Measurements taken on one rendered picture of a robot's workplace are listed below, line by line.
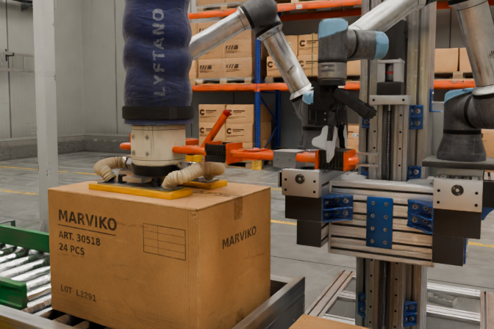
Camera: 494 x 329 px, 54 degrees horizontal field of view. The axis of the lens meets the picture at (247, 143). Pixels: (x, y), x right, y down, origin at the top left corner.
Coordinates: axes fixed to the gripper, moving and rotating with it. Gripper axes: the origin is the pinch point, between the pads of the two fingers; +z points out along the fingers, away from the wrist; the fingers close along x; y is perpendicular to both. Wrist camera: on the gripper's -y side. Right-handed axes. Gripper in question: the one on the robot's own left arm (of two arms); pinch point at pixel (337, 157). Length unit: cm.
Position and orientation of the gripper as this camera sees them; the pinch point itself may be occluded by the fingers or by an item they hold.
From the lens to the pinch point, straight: 128.8
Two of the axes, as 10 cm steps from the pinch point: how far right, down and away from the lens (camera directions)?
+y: -8.6, -0.4, 5.1
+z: -0.1, 10.0, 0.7
